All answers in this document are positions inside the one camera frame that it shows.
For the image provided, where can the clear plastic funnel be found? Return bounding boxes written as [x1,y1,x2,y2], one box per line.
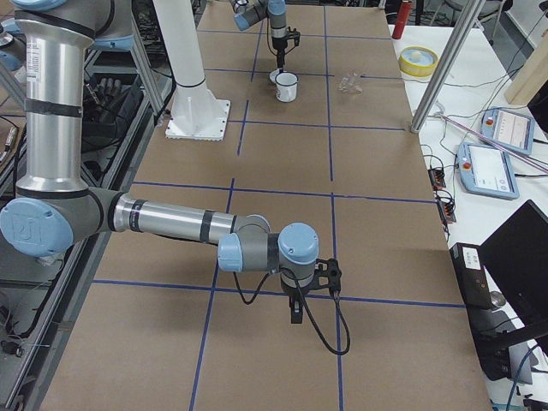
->
[338,71,363,94]

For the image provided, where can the upper orange black adapter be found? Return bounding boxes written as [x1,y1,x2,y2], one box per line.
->
[428,168,446,190]

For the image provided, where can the wooden board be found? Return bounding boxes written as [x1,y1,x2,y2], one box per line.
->
[504,33,548,105]

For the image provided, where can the teach pendant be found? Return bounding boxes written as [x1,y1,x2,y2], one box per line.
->
[457,142,520,200]
[480,107,534,155]

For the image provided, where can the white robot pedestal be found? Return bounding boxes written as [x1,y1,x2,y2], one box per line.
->
[153,0,230,141]

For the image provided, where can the white enamel cup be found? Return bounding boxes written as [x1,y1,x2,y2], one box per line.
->
[275,72,299,103]

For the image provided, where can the silver aluminium post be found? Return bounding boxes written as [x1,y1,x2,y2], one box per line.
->
[410,0,485,134]

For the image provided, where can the black monitor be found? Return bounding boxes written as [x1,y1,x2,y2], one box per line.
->
[479,200,547,324]

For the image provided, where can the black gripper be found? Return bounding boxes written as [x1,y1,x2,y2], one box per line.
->
[271,38,287,69]
[280,273,309,324]

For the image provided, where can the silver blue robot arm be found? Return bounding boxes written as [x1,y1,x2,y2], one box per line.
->
[1,1,319,324]
[230,0,289,70]

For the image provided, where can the white cup lid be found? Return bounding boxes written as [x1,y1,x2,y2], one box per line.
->
[269,68,283,85]

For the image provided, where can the lower teach pendant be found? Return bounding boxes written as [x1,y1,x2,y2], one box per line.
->
[457,142,520,200]

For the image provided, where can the orange black adapter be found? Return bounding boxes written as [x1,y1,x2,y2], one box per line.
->
[428,168,446,190]
[437,199,456,223]

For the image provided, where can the upper teach pendant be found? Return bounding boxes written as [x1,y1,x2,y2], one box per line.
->
[480,107,534,155]

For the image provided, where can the black computer box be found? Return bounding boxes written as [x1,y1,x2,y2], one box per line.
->
[450,242,532,384]

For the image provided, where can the lower orange black adapter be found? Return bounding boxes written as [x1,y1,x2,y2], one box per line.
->
[437,199,456,223]

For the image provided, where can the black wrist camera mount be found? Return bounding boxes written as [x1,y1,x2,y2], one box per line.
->
[307,258,342,298]

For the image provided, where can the red bottle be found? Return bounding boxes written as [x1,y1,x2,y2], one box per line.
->
[391,0,413,39]

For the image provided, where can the yellow tape roll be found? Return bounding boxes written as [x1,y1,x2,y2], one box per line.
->
[398,46,439,77]

